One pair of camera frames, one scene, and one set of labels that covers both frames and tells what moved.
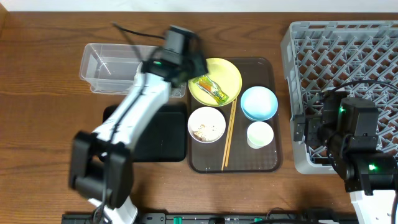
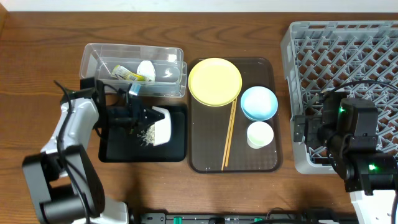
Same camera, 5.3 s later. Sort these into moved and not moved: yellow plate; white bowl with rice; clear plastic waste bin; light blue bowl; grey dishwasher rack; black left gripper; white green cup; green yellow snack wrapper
Moved: black left gripper; green yellow snack wrapper; white bowl with rice
Not moved: yellow plate; grey dishwasher rack; clear plastic waste bin; light blue bowl; white green cup
